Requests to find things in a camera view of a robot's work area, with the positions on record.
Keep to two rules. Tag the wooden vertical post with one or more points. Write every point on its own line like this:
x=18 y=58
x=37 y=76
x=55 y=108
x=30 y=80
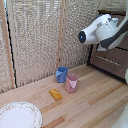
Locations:
x=7 y=41

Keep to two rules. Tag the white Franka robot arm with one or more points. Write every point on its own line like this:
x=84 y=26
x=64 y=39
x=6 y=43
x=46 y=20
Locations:
x=105 y=31

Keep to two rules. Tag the dark brown drawer cabinet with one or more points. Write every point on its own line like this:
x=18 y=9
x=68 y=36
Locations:
x=110 y=63

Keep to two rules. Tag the woven bamboo screen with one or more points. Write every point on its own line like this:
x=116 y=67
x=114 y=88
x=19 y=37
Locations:
x=36 y=36

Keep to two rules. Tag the blue mug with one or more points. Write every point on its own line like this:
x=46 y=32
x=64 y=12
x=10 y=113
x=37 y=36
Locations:
x=61 y=74

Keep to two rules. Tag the orange block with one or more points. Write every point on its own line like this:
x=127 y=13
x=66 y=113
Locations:
x=55 y=94

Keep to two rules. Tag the white patterned plate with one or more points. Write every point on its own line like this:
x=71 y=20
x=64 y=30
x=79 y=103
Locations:
x=18 y=115

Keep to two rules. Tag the pink mug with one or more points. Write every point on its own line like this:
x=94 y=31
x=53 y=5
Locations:
x=71 y=83

